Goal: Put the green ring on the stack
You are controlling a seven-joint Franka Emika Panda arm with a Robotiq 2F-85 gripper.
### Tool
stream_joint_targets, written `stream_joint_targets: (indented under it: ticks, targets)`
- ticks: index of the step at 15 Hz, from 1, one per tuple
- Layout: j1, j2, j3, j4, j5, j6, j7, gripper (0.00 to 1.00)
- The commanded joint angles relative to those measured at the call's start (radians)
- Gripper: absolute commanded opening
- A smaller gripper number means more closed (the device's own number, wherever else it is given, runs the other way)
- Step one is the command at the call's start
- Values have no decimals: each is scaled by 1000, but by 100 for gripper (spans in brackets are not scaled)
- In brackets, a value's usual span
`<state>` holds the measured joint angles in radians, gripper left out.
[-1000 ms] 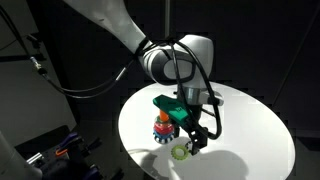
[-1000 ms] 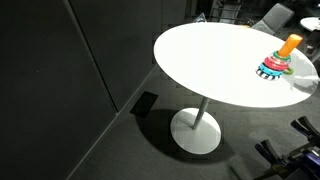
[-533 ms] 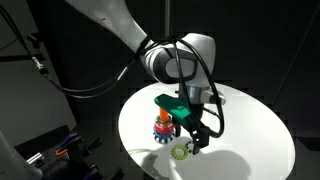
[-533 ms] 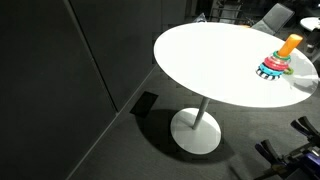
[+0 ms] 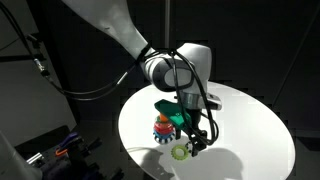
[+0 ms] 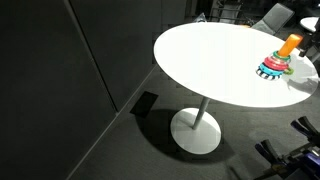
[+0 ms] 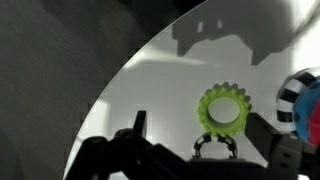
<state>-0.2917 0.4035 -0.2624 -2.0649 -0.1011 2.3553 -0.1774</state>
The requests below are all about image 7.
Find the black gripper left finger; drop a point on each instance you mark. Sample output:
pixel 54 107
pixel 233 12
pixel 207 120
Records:
pixel 126 156

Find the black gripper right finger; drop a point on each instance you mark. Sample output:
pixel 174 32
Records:
pixel 283 153

